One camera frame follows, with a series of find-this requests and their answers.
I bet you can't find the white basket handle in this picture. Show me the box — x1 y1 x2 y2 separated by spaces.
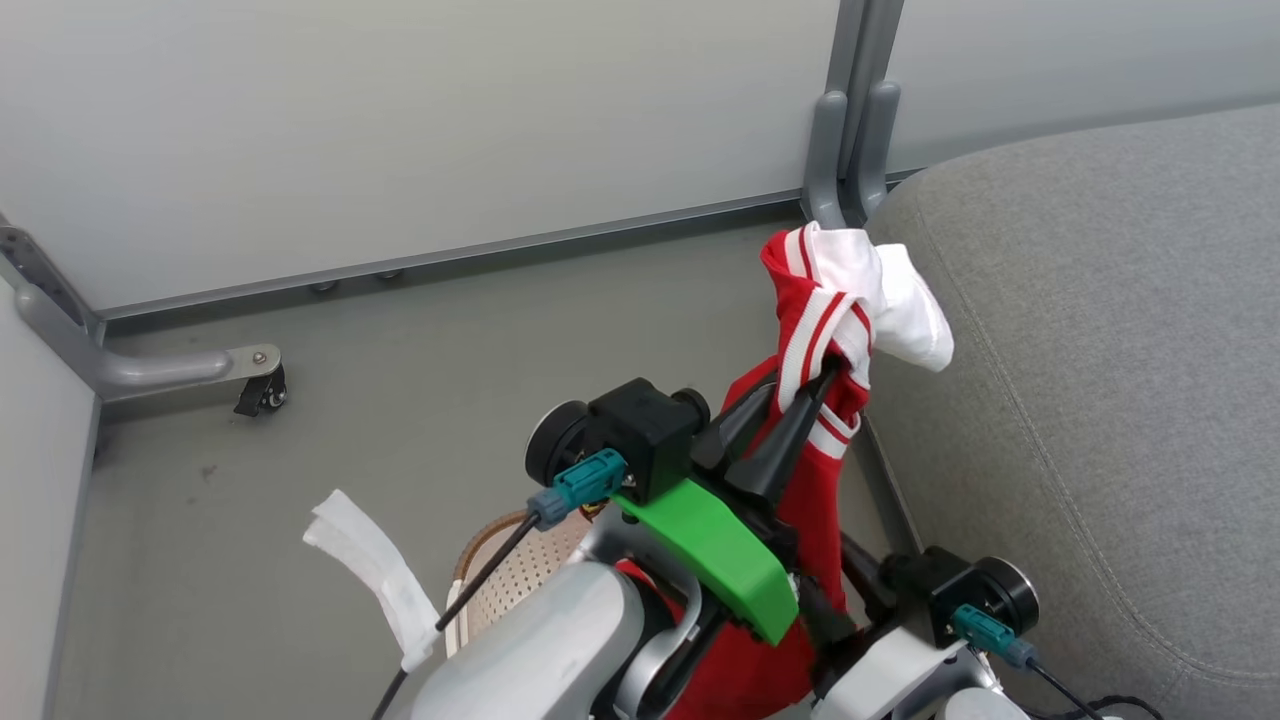
302 489 442 673

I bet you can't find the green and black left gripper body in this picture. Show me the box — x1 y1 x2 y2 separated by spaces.
610 440 803 647

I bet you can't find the red and white garment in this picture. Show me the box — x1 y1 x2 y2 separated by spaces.
615 222 956 720

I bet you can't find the grey partition leg with caster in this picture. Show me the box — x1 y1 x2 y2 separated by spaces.
14 284 289 419

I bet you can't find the grey partition corner post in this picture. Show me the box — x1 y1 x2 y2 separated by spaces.
0 214 105 343

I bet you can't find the cream perforated laundry basket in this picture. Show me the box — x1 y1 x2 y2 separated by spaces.
444 509 603 661

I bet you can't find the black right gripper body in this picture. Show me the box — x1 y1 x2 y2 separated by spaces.
798 533 939 693

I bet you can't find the grey partition bottom rail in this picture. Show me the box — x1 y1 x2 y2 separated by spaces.
98 190 813 323

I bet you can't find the black cable with teal plug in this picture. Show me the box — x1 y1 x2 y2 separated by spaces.
950 604 1167 720
372 449 630 720

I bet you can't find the grey fabric sofa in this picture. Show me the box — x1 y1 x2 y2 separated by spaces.
858 104 1280 720

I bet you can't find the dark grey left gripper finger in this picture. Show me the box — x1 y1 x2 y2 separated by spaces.
690 383 779 474
724 360 842 507

